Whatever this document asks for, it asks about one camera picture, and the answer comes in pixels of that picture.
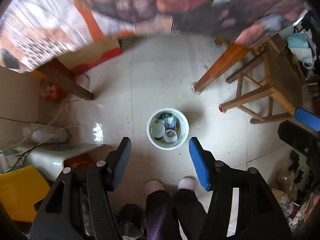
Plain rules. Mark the person's pink shoe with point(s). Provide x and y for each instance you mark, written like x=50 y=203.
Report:
x=186 y=183
x=153 y=186

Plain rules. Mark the teal wrapper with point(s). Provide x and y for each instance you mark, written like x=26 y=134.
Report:
x=163 y=116

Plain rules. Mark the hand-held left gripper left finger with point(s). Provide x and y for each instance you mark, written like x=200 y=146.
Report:
x=121 y=165

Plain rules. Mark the yellow plastic box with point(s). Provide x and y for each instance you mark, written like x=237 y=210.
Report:
x=20 y=195

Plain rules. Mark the white plastic bucket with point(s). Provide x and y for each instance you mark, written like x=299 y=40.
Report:
x=183 y=132

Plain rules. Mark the person's leg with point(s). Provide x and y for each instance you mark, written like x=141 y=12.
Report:
x=190 y=210
x=160 y=215

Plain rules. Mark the round metal tin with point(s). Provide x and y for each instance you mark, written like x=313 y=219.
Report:
x=158 y=130

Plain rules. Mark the light blue face mask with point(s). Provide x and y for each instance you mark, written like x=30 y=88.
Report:
x=297 y=42

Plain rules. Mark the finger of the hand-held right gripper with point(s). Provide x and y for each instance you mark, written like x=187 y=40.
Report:
x=308 y=119
x=297 y=135

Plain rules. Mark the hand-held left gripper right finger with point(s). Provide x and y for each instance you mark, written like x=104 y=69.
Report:
x=200 y=165

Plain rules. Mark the wooden stool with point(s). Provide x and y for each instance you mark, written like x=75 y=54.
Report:
x=282 y=75

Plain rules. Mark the person's left leg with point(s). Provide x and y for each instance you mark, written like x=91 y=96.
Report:
x=160 y=215

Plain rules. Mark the person's right leg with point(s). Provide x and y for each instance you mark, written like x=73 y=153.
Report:
x=190 y=210

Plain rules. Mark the person's right pink shoe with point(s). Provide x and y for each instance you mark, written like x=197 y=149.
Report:
x=186 y=183

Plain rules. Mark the person's left pink shoe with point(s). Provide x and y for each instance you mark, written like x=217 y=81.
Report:
x=153 y=186

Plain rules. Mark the cardboard box orange print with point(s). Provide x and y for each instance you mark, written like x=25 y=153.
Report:
x=95 y=55

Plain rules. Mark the white plastic bag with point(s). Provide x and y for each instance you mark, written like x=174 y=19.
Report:
x=45 y=133

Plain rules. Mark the wooden table with printed cloth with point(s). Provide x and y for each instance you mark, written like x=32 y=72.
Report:
x=150 y=2

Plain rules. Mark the pile of plastic wrappers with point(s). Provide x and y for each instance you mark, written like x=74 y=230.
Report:
x=287 y=180

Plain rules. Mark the crushed blue can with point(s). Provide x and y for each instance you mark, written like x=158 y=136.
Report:
x=174 y=123

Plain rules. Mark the orange pink bundle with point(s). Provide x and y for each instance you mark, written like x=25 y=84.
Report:
x=52 y=92

